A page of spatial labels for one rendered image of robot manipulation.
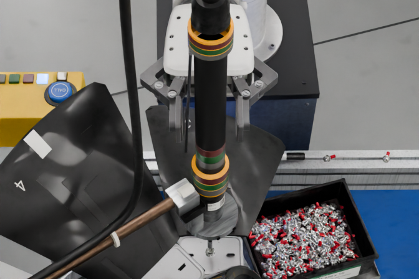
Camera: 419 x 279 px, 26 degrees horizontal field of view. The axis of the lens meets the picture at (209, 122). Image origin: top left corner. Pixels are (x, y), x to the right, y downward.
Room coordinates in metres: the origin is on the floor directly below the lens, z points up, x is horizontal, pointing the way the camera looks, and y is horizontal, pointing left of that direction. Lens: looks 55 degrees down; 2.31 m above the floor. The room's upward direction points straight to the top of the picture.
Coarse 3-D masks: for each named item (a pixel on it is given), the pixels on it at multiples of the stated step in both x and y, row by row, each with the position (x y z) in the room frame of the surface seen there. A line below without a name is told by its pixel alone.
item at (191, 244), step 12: (180, 240) 0.58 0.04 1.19; (192, 240) 0.58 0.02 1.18; (204, 240) 0.58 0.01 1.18; (216, 240) 0.58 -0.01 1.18; (228, 240) 0.58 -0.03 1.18; (240, 240) 0.58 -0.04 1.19; (192, 252) 0.56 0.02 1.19; (204, 252) 0.56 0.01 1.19; (216, 252) 0.56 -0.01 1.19; (228, 252) 0.56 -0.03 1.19; (240, 252) 0.56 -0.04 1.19; (204, 264) 0.54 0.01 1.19; (216, 264) 0.54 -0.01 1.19; (228, 264) 0.54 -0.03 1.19; (240, 264) 0.54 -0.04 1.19
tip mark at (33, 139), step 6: (24, 138) 0.58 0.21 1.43; (30, 138) 0.58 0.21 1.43; (36, 138) 0.59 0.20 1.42; (30, 144) 0.58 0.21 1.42; (36, 144) 0.58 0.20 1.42; (42, 144) 0.58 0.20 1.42; (36, 150) 0.57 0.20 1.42; (42, 150) 0.58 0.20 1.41; (48, 150) 0.58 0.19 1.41; (42, 156) 0.57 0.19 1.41
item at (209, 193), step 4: (192, 180) 0.55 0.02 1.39; (228, 180) 0.55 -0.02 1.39; (196, 188) 0.54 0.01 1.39; (224, 188) 0.54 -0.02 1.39; (200, 192) 0.53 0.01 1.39; (204, 192) 0.53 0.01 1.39; (208, 192) 0.53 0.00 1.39; (212, 192) 0.53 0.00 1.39; (216, 192) 0.53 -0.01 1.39; (220, 192) 0.54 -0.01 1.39; (208, 196) 0.53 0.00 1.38; (212, 196) 0.53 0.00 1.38
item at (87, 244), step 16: (128, 0) 0.50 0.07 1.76; (128, 16) 0.50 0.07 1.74; (128, 32) 0.50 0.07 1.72; (128, 48) 0.50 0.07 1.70; (128, 64) 0.50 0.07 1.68; (128, 80) 0.50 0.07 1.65; (128, 96) 0.50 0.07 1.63; (128, 208) 0.49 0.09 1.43; (112, 224) 0.48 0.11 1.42; (96, 240) 0.46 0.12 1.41; (64, 256) 0.44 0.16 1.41; (48, 272) 0.42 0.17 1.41
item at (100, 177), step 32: (96, 96) 0.65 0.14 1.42; (32, 128) 0.60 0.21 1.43; (64, 128) 0.61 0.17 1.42; (96, 128) 0.62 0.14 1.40; (32, 160) 0.56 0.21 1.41; (64, 160) 0.57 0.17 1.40; (96, 160) 0.58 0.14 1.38; (128, 160) 0.59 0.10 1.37; (0, 192) 0.52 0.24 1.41; (32, 192) 0.53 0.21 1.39; (64, 192) 0.54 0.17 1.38; (96, 192) 0.55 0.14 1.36; (128, 192) 0.56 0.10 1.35; (0, 224) 0.50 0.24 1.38; (32, 224) 0.50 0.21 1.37; (64, 224) 0.51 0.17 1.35; (96, 224) 0.52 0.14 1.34; (160, 224) 0.53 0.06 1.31; (96, 256) 0.49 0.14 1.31; (128, 256) 0.50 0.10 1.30; (160, 256) 0.50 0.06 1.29
